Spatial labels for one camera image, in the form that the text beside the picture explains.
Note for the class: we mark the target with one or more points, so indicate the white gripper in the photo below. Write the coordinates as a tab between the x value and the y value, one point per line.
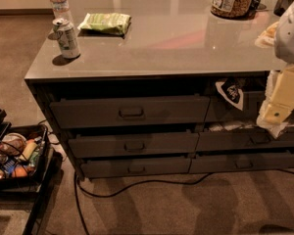
290	36

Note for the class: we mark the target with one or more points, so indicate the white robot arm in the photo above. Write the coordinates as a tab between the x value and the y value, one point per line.
284	36

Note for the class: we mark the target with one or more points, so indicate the white bag in drawer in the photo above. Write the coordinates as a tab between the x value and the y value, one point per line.
230	125

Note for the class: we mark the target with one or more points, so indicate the grey drawer cabinet counter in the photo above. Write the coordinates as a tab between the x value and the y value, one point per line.
172	48

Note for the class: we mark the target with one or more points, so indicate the green chip bag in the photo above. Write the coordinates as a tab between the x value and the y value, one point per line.
111	23

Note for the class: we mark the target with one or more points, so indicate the white green soda can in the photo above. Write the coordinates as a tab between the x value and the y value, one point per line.
66	37

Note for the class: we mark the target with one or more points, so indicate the clear plastic water bottle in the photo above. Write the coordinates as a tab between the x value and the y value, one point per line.
61	9

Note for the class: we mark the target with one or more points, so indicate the black bin of groceries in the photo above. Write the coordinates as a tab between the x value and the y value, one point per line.
23	155

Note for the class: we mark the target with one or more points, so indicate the black tray stand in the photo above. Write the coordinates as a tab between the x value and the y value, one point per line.
34	200

